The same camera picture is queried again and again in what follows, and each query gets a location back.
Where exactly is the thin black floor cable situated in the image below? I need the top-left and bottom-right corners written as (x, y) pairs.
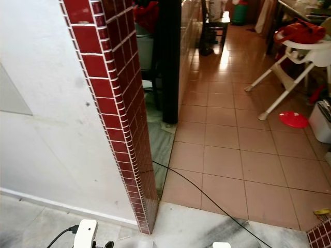
top-left (153, 160), bottom-right (264, 248)

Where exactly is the white baby high chair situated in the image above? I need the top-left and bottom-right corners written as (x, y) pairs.
top-left (244, 35), bottom-right (331, 121)

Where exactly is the red round plastic plate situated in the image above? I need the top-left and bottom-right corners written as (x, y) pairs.
top-left (279, 111), bottom-right (310, 129)

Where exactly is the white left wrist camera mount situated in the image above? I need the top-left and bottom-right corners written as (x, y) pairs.
top-left (74, 219), bottom-right (98, 248)

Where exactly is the small red object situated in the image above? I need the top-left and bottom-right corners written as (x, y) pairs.
top-left (309, 85), bottom-right (329, 105)

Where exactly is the grey container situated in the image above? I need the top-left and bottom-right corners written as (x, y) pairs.
top-left (136, 35), bottom-right (156, 71)

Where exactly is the white plastic box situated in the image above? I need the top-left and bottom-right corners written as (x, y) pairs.
top-left (309, 99), bottom-right (331, 144)

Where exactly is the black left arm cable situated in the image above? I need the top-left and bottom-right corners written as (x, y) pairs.
top-left (49, 225), bottom-right (80, 248)

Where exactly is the green bin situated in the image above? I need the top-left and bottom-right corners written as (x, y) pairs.
top-left (232, 0), bottom-right (249, 25)

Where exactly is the black wooden chair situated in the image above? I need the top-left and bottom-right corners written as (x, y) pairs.
top-left (199, 0), bottom-right (231, 56)

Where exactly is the red bag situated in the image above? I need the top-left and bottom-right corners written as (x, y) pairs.
top-left (274, 20), bottom-right (326, 45)

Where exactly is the red hanging cloth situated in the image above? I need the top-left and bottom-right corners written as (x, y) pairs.
top-left (133, 2), bottom-right (159, 35)

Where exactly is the black pillar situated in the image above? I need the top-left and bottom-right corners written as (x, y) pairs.
top-left (158, 0), bottom-right (182, 125)

